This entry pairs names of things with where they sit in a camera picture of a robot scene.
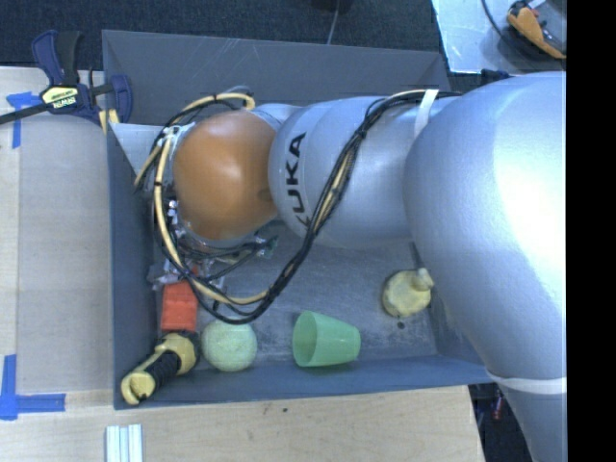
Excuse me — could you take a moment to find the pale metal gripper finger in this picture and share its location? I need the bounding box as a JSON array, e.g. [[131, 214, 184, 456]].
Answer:
[[209, 275, 228, 307], [146, 262, 169, 292]]

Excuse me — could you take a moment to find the orange toy block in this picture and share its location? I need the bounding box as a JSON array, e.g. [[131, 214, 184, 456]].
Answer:
[[159, 280, 200, 334]]

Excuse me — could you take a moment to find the yellow-green ball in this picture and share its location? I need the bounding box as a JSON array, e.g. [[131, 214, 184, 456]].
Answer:
[[199, 319, 259, 373]]

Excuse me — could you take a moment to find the pale wood board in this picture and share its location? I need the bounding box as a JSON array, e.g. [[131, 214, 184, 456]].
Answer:
[[16, 113, 116, 397]]

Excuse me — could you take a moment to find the grey metal bin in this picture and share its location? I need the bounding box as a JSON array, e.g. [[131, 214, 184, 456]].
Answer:
[[100, 29, 493, 411]]

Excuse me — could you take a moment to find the green plastic cup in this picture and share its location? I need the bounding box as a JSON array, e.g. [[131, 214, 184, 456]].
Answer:
[[291, 310, 363, 369]]

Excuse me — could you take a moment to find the yellow toy duck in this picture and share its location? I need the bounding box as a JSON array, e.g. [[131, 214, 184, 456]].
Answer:
[[381, 267, 436, 320]]

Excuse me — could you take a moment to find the yellow and black tool handle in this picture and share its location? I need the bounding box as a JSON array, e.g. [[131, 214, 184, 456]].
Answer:
[[119, 331, 201, 407]]

